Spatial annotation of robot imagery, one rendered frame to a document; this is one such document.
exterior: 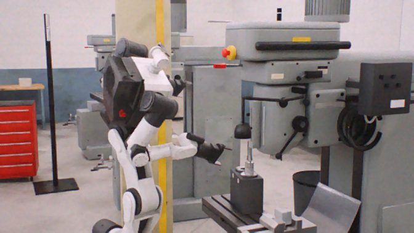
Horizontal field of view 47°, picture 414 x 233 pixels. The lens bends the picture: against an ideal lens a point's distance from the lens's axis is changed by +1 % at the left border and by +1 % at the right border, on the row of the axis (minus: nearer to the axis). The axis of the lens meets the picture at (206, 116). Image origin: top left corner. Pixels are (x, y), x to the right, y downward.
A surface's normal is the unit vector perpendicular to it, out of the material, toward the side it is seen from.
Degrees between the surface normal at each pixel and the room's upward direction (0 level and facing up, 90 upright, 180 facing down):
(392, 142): 90
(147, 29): 90
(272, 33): 90
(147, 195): 60
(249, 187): 90
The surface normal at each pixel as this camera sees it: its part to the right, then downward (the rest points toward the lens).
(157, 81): 0.36, -0.75
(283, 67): 0.39, 0.15
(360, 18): -0.92, 0.06
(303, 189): -0.74, 0.17
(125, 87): 0.39, 0.68
